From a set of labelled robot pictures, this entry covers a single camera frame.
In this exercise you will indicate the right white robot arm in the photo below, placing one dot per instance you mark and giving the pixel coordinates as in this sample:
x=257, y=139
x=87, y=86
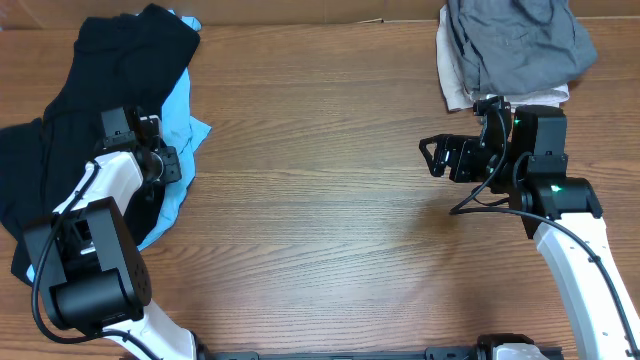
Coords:
x=519, y=166

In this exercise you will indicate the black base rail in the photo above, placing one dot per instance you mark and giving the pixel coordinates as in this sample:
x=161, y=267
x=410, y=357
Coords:
x=492, y=346

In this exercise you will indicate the beige folded garment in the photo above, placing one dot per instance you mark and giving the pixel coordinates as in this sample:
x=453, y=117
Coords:
x=459, y=97

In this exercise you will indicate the black t-shirt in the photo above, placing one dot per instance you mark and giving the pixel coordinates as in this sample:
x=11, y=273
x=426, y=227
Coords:
x=127, y=60

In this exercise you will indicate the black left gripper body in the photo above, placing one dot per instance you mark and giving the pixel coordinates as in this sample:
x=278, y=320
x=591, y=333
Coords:
x=169, y=169

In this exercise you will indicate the light blue printed t-shirt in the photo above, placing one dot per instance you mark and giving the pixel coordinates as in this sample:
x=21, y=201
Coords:
x=147, y=221

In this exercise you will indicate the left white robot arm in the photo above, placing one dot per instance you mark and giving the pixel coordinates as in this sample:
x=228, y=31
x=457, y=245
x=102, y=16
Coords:
x=90, y=279

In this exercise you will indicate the grey folded shorts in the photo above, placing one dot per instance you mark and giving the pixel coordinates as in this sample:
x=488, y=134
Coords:
x=515, y=47

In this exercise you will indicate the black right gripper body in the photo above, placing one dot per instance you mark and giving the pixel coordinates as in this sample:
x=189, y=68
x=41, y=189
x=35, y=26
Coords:
x=471, y=164

